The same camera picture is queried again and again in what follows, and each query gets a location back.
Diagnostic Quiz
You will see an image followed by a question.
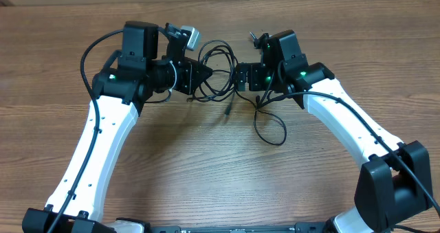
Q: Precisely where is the black cable bundle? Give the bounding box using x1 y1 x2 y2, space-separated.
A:
186 39 241 116

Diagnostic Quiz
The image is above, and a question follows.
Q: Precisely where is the separated black cable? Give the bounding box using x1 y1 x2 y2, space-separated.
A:
233 88 288 147

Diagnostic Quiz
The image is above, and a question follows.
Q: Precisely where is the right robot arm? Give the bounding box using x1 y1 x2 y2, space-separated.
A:
235 30 439 232

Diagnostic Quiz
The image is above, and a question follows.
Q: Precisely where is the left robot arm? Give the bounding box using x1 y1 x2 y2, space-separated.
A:
22 21 212 232

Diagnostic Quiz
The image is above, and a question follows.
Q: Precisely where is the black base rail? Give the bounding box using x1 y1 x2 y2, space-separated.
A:
102 217 336 233

